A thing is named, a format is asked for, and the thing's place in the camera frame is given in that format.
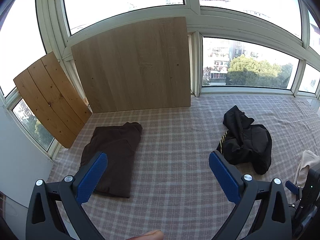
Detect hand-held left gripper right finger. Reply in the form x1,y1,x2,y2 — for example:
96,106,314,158
209,151,293,240

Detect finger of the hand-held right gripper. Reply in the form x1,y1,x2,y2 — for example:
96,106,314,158
285,181,300,196

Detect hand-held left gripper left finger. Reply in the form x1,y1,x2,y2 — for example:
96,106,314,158
26,151,108,240

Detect black pants with yellow stripes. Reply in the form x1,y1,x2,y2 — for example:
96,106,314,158
216,105,273,175

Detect person's left hand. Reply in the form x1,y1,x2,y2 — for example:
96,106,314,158
130,229,165,240

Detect cream knitted cloth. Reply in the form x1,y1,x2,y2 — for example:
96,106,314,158
293,150,320,188

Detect folded brown garment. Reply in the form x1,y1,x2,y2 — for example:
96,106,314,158
80,122,143,198

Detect pink plaid blanket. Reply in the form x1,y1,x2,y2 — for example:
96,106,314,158
46,94,320,240

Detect slatted pine wooden board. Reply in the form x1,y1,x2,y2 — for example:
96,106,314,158
13,51,93,149

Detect green tree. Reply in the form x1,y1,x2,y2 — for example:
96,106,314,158
226,55,293,89

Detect light oak wooden board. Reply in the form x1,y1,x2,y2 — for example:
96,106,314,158
71,16,192,114

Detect apartment building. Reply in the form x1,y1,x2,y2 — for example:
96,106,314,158
202,37,260,85

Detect white window frame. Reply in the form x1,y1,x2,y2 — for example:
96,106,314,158
0,0,320,160

